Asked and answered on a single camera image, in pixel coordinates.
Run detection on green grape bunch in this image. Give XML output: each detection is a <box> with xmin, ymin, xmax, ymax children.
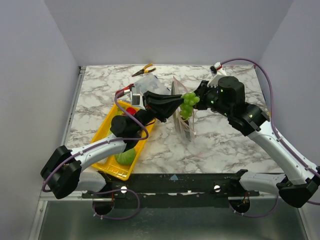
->
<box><xmin>179</xmin><ymin>92</ymin><xmax>200</xmax><ymax>120</ymax></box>

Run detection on red tomato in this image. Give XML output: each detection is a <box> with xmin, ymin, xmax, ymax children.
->
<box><xmin>126</xmin><ymin>107</ymin><xmax>137</xmax><ymax>115</ymax></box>

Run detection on black metal base rail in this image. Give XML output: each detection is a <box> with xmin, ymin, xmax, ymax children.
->
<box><xmin>82</xmin><ymin>173</ymin><xmax>259</xmax><ymax>209</ymax></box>

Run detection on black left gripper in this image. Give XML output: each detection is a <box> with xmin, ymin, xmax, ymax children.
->
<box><xmin>133</xmin><ymin>91</ymin><xmax>185</xmax><ymax>134</ymax></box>

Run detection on yellow handled pliers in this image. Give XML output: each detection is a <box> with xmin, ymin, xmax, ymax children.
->
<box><xmin>132</xmin><ymin>63</ymin><xmax>157</xmax><ymax>77</ymax></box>

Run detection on clear plastic screw box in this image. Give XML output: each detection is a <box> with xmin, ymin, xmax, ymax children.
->
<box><xmin>133</xmin><ymin>74</ymin><xmax>171</xmax><ymax>96</ymax></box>

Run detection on yellow plastic tray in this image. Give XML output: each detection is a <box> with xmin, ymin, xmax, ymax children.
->
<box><xmin>91</xmin><ymin>101</ymin><xmax>147</xmax><ymax>181</ymax></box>

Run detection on green cabbage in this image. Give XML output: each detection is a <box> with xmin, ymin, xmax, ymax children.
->
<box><xmin>114</xmin><ymin>148</ymin><xmax>136</xmax><ymax>166</ymax></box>

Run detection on clear pink dotted zip bag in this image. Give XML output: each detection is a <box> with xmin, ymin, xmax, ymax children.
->
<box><xmin>171</xmin><ymin>76</ymin><xmax>198</xmax><ymax>145</ymax></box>

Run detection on green lettuce leaf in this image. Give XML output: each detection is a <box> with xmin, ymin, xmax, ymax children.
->
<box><xmin>114</xmin><ymin>108</ymin><xmax>125</xmax><ymax>116</ymax></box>

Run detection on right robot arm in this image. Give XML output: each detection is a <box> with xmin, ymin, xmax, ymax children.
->
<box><xmin>194</xmin><ymin>76</ymin><xmax>320</xmax><ymax>208</ymax></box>

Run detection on red black utility knife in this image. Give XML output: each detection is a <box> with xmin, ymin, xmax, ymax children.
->
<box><xmin>115</xmin><ymin>84</ymin><xmax>134</xmax><ymax>98</ymax></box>

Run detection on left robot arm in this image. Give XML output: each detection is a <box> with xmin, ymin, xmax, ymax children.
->
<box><xmin>40</xmin><ymin>88</ymin><xmax>184</xmax><ymax>199</ymax></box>

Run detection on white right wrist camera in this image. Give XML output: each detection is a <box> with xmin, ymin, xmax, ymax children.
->
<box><xmin>207</xmin><ymin>62</ymin><xmax>227</xmax><ymax>87</ymax></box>

